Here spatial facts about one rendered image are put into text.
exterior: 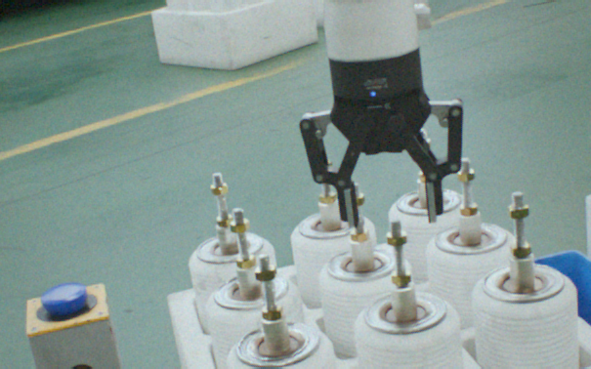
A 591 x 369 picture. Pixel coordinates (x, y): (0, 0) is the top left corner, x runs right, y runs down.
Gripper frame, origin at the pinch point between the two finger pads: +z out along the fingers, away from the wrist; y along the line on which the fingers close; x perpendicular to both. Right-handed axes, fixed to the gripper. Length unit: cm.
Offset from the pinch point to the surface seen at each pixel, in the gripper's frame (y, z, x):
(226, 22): -68, 20, 211
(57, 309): -28.2, 3.3, -9.6
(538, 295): 12.1, 10.2, 1.9
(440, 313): 3.3, 10.1, -0.7
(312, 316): -11.4, 17.5, 13.6
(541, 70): 24, 35, 176
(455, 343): 4.5, 12.5, -1.8
